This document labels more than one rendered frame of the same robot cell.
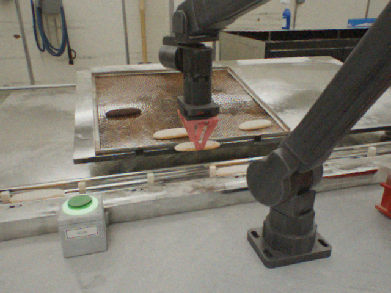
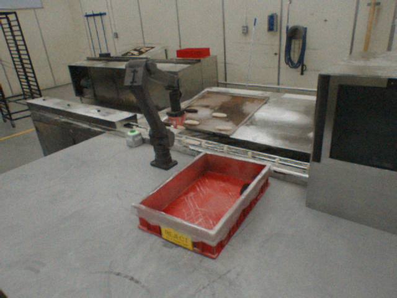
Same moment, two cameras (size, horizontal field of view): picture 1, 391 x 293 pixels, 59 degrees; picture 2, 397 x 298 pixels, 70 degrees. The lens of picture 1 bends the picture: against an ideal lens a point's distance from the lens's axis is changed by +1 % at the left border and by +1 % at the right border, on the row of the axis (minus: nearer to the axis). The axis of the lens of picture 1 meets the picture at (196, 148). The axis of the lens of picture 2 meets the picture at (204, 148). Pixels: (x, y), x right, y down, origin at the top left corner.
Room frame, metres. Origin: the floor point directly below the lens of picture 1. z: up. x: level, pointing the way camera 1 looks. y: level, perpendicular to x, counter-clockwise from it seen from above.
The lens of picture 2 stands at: (-0.11, -1.31, 1.47)
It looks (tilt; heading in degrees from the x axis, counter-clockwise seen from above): 24 degrees down; 53
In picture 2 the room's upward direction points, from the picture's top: 4 degrees counter-clockwise
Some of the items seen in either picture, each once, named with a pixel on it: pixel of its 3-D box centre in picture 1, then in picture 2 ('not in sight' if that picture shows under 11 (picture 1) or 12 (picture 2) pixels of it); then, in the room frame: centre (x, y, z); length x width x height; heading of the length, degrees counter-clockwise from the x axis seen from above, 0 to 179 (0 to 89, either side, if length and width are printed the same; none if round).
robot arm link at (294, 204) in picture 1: (281, 182); (161, 141); (0.50, -0.14, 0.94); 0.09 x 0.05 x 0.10; 38
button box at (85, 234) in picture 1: (84, 231); (134, 141); (0.50, 0.19, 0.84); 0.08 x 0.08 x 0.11; 15
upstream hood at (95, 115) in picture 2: not in sight; (74, 110); (0.40, 1.03, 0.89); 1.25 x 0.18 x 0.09; 105
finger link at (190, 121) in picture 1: (198, 126); (176, 120); (0.68, 0.00, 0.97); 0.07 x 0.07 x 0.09; 15
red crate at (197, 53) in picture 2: not in sight; (193, 53); (3.02, 3.02, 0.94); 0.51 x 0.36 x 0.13; 109
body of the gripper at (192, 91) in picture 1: (197, 92); (175, 107); (0.68, 0.00, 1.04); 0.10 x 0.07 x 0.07; 15
